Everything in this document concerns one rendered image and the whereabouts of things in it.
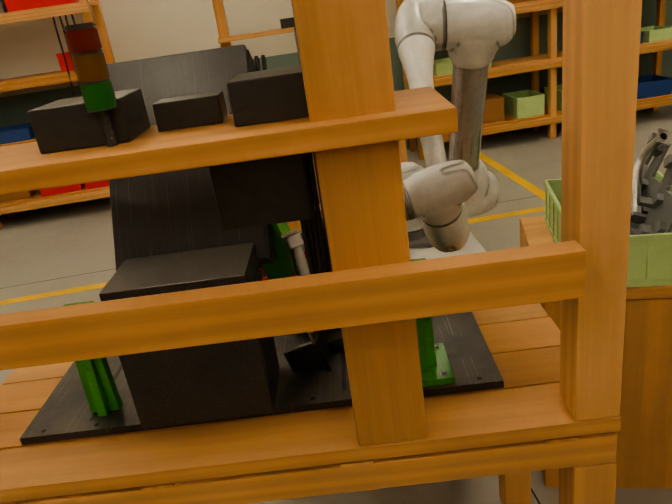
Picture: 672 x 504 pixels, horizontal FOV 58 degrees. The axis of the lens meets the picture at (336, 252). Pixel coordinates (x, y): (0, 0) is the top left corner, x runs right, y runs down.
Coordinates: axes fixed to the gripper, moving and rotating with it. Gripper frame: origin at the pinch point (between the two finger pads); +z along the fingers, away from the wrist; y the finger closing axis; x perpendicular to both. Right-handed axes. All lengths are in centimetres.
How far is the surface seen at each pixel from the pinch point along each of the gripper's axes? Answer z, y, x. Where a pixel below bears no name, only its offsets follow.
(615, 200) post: -58, 22, 25
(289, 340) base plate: 16.9, -25.3, 13.5
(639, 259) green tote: -83, -64, 16
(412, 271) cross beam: -22.2, 27.6, 26.2
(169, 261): 27.2, 14.5, -0.5
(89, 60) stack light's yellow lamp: 12, 59, -15
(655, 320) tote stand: -83, -77, 32
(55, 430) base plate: 68, 4, 23
